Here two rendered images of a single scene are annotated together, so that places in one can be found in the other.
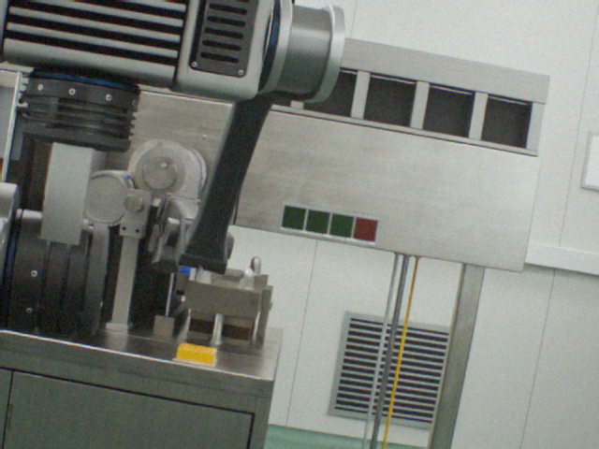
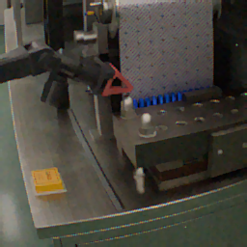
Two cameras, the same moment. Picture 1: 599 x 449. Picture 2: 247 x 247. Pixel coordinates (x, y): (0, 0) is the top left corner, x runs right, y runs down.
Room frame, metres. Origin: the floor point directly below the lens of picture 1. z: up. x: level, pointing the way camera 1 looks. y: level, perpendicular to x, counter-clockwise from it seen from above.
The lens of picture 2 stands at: (1.95, -0.68, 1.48)
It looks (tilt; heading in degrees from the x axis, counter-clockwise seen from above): 23 degrees down; 70
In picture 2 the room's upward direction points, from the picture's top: 2 degrees counter-clockwise
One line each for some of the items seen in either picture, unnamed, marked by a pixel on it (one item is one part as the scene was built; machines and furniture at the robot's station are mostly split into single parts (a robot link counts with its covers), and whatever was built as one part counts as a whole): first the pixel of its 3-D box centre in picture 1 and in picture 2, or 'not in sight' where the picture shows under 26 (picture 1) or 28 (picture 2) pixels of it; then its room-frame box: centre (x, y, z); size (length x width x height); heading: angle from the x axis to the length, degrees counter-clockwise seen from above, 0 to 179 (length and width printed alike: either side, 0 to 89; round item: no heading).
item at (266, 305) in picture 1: (266, 310); (230, 150); (2.39, 0.06, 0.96); 0.10 x 0.03 x 0.11; 0
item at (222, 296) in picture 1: (229, 290); (206, 122); (2.38, 0.15, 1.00); 0.40 x 0.16 x 0.06; 0
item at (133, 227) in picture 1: (128, 260); (96, 83); (2.17, 0.36, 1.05); 0.06 x 0.05 x 0.31; 0
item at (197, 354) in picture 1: (197, 354); (46, 180); (1.98, 0.17, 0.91); 0.07 x 0.07 x 0.02; 0
